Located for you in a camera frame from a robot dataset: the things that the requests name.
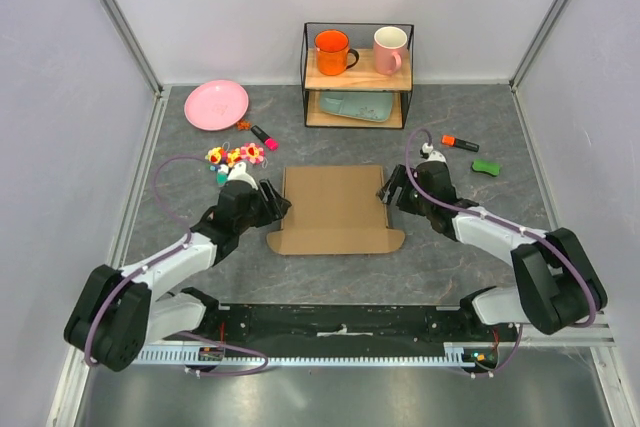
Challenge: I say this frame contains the pink petal flower plush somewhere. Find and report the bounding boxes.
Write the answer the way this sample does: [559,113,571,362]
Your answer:
[240,142,265,165]

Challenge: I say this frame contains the pink round plate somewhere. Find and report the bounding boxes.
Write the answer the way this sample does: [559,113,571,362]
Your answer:
[184,80,249,131]

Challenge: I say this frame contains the teal divided tray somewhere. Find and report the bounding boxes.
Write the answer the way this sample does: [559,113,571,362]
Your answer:
[318,91,393,123]

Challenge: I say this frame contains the small orange bow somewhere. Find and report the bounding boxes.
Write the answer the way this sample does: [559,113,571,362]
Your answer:
[236,120,252,130]

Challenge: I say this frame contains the brown cardboard box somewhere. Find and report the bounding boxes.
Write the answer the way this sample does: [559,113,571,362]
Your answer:
[267,165,405,256]

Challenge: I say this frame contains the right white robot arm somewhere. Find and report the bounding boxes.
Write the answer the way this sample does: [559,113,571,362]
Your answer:
[378,161,608,341]

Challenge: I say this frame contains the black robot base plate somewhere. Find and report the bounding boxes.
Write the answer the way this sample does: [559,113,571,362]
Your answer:
[194,303,517,344]

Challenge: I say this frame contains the black wire wooden shelf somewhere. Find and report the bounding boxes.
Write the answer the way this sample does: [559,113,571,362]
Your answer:
[300,22,415,129]

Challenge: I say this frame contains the middle orange flower plush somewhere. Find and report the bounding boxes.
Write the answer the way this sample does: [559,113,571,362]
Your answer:
[226,147,247,168]

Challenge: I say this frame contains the orange black highlighter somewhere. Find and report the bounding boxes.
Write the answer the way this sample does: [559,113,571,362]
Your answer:
[441,135,479,152]

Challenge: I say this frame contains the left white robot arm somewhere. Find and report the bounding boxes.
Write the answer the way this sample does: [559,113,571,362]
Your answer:
[63,180,291,372]

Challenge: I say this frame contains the orange enamel mug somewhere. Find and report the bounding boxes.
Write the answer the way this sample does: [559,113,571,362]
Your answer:
[314,29,360,76]

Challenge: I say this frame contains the left rainbow flower plush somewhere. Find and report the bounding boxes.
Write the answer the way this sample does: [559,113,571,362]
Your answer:
[205,146,227,169]

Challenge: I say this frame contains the slotted cable duct rail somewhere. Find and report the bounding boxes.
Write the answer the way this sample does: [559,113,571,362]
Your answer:
[133,342,497,368]

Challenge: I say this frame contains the pink black highlighter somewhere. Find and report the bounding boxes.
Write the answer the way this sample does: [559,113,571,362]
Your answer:
[251,125,279,151]

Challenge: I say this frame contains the pink ceramic mug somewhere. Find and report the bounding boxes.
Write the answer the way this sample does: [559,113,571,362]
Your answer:
[373,26,408,76]

